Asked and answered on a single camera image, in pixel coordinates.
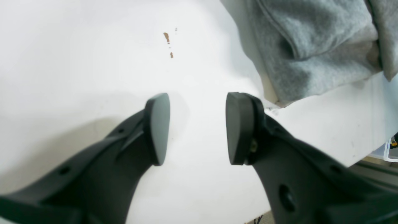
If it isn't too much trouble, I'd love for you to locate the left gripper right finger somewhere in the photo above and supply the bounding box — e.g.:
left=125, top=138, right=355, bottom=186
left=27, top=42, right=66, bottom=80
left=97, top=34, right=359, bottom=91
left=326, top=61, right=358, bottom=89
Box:
left=226, top=92, right=398, bottom=224

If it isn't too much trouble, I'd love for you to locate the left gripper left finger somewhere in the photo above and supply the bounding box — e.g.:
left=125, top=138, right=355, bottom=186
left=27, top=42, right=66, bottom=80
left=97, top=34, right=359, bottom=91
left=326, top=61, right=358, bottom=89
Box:
left=0, top=93, right=170, bottom=224

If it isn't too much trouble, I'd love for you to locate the grey T-shirt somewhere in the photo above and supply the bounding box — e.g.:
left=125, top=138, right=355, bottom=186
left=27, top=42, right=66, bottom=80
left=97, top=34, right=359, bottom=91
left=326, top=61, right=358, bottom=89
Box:
left=221, top=0, right=398, bottom=107

